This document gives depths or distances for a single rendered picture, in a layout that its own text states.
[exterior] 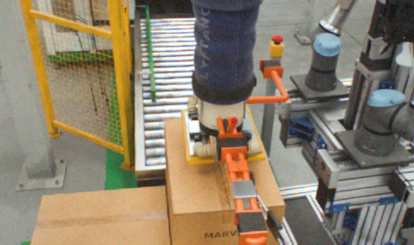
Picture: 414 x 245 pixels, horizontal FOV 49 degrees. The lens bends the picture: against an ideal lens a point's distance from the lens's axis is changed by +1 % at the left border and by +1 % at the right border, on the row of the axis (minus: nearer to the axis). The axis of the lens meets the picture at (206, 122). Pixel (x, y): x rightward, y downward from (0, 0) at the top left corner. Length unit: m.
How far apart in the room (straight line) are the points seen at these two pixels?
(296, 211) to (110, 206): 1.09
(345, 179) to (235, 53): 0.69
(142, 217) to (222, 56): 0.97
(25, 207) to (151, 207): 1.16
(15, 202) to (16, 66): 0.90
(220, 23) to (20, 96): 1.78
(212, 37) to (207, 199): 0.58
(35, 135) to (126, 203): 1.07
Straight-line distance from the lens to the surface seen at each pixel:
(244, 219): 1.22
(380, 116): 1.73
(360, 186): 1.89
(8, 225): 3.07
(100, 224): 2.15
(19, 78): 2.89
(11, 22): 2.75
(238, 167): 1.38
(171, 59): 3.52
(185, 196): 1.65
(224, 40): 1.46
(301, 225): 2.63
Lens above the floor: 2.08
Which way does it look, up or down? 34 degrees down
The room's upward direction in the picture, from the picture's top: 1 degrees clockwise
